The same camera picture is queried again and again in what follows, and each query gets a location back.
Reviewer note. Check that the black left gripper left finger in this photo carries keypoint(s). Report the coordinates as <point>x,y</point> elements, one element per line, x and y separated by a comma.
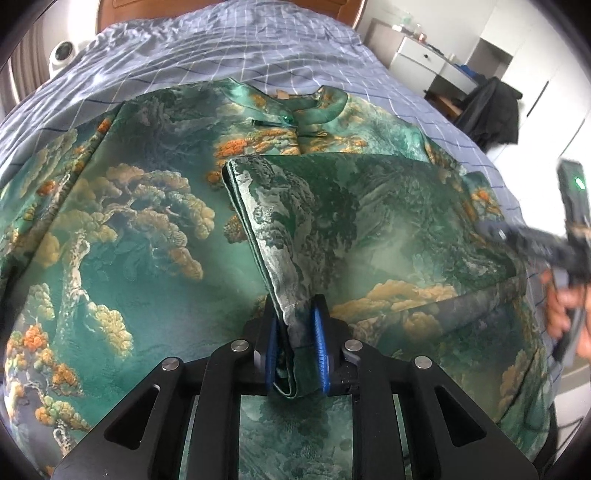
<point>182,417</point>

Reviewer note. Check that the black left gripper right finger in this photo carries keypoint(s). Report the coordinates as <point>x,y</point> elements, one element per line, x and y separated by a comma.
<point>409,417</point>

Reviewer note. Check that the green patterned silk garment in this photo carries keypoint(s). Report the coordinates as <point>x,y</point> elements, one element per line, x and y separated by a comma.
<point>298,433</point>

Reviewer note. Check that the person's right hand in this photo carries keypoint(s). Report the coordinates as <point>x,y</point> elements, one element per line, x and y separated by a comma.
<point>560,301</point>

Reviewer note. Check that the black jacket on chair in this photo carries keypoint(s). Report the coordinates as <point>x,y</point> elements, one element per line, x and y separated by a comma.
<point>490,115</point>

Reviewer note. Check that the white desk with drawers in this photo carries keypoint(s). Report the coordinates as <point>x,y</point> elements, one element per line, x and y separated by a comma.
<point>415,65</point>

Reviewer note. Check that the blue checked bed sheet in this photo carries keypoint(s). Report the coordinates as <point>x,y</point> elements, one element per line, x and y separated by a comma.
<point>231,50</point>

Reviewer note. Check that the beige window curtain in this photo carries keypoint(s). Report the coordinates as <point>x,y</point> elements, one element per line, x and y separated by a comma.
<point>25,71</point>

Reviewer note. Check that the white round bedside device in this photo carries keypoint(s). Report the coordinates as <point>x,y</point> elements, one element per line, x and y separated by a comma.
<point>63,55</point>

